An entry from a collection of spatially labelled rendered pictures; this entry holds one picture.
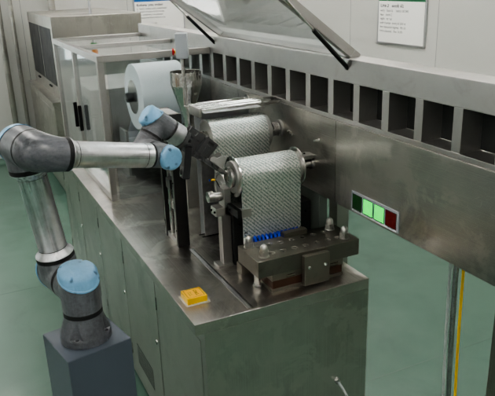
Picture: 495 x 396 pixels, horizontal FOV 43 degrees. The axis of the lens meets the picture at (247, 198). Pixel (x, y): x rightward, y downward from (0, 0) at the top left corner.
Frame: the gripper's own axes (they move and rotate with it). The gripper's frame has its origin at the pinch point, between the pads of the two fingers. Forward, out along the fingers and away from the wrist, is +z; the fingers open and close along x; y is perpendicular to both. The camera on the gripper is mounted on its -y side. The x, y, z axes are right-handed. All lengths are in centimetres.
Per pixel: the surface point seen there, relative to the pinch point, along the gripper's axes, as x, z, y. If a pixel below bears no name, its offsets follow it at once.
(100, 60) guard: 95, -33, 13
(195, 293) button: -17.4, 7.7, -38.8
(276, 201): -7.0, 21.4, 2.1
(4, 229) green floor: 331, 36, -136
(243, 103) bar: 23.7, 3.8, 27.2
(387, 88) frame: -43, 8, 48
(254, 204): -7.0, 14.3, -3.2
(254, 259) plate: -24.0, 15.8, -18.2
